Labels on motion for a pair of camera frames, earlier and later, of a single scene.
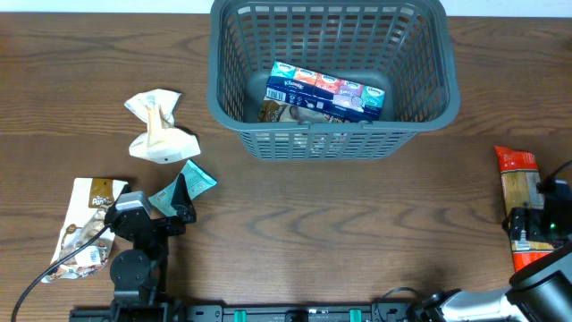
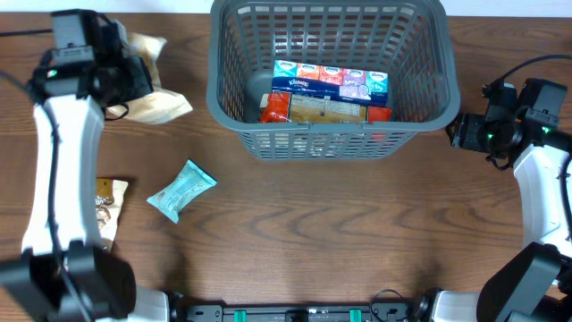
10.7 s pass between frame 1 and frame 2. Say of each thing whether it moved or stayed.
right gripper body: moved
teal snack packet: stayed
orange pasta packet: moved
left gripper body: moved
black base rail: stayed
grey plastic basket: stayed
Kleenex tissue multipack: moved
